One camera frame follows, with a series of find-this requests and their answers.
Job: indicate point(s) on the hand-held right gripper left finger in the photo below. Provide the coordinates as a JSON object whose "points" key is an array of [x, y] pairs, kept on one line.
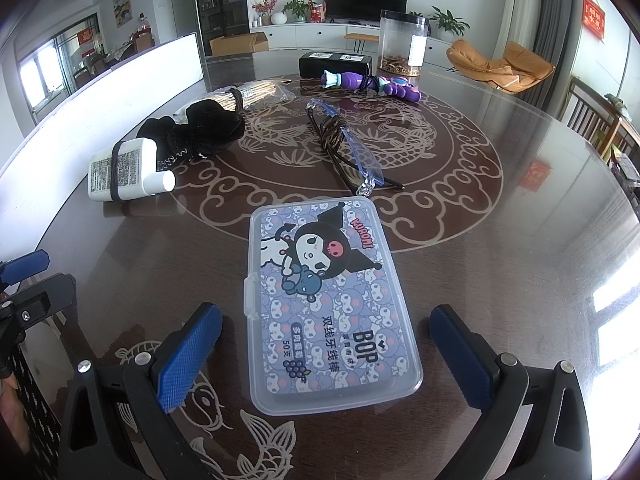
{"points": [[187, 355]]}

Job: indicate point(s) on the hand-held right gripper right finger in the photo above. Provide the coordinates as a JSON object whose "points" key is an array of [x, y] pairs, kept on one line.
{"points": [[462, 360]]}

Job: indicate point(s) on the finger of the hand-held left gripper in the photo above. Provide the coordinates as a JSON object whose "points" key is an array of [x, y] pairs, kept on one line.
{"points": [[42, 300], [25, 265]]}

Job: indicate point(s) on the cartoon print plastic floss box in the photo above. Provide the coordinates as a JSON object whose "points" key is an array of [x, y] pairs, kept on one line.
{"points": [[325, 310]]}

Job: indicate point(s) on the large white storage box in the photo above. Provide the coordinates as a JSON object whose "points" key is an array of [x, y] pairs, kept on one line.
{"points": [[100, 92]]}

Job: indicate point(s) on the bagged bundle of wooden sticks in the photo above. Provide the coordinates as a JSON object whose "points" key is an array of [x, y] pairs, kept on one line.
{"points": [[250, 92]]}

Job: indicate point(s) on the purple butterfly toy wand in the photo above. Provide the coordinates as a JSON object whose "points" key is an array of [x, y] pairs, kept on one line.
{"points": [[350, 80]]}

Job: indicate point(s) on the long black box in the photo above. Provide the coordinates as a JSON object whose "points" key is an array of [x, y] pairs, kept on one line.
{"points": [[320, 66]]}

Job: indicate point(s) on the white tube with black band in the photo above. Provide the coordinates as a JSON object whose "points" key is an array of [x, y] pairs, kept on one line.
{"points": [[132, 165]]}

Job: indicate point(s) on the black sock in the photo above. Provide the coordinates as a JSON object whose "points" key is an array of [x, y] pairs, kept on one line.
{"points": [[200, 130]]}

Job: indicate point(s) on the dining table with chairs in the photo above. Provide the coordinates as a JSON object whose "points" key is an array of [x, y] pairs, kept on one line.
{"points": [[110, 60]]}

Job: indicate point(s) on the large water bottle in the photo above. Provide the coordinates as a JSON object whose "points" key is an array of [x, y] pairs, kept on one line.
{"points": [[144, 30]]}

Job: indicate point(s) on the wooden slatted chair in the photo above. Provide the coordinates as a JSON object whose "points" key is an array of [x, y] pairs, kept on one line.
{"points": [[595, 115]]}

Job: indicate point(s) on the orange lounge chair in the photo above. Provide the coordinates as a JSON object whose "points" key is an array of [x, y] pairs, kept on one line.
{"points": [[500, 67]]}

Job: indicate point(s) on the cardboard box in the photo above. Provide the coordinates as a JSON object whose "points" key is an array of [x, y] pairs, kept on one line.
{"points": [[237, 44]]}

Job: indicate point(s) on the black display cabinet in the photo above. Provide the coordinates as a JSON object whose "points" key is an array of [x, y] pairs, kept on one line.
{"points": [[220, 5]]}

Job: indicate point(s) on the clear cylindrical jar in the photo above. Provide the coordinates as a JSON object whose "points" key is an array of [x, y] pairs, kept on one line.
{"points": [[400, 35]]}

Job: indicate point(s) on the leafy potted plant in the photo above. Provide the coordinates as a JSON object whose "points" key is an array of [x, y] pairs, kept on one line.
{"points": [[447, 22]]}

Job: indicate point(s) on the wooden bench with metal legs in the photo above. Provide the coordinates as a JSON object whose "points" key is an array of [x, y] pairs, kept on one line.
{"points": [[362, 37]]}

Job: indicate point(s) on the white television cabinet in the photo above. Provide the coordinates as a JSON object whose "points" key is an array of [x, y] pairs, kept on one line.
{"points": [[310, 35]]}

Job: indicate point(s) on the white round vase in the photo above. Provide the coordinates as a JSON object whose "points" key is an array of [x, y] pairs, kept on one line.
{"points": [[278, 19]]}

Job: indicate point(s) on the red flower arrangement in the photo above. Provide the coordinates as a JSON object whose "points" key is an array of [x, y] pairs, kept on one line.
{"points": [[265, 6]]}

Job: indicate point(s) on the light curtain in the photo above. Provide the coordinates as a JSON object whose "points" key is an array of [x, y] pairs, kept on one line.
{"points": [[520, 5]]}

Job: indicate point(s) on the green potted plant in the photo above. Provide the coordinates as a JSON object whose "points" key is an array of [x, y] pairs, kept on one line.
{"points": [[297, 7]]}

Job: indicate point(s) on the red package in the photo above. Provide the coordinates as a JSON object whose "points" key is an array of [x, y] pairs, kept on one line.
{"points": [[318, 12]]}

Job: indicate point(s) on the black television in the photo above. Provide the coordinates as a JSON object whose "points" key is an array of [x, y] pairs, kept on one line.
{"points": [[365, 2]]}

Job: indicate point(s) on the brown black frame glasses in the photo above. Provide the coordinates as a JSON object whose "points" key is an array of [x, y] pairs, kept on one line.
{"points": [[327, 132]]}

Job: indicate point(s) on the framed wall picture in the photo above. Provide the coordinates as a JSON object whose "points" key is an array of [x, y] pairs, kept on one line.
{"points": [[121, 7]]}

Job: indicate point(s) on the red wall hanging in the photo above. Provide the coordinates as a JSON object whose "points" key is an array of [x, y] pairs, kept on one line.
{"points": [[594, 19]]}

